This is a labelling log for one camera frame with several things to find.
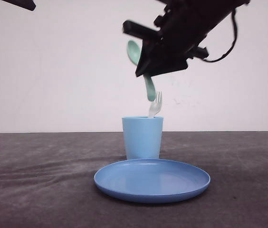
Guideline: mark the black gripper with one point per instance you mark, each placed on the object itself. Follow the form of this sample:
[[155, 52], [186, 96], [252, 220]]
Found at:
[[182, 28]]

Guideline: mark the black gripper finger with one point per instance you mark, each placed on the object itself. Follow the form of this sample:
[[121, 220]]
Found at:
[[26, 4]]

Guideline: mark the mint green plastic spoon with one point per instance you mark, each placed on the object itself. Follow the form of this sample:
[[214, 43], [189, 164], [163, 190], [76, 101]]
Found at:
[[134, 54]]

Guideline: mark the white plastic fork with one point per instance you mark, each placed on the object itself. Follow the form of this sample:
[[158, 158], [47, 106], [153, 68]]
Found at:
[[156, 105]]

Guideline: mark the light blue plastic cup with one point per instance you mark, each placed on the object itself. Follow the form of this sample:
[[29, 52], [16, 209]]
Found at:
[[142, 137]]

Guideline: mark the blue plastic plate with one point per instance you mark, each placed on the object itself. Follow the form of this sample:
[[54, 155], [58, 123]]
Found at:
[[152, 180]]

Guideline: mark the grey table cloth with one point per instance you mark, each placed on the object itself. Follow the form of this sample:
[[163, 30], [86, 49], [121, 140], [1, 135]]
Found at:
[[47, 181]]

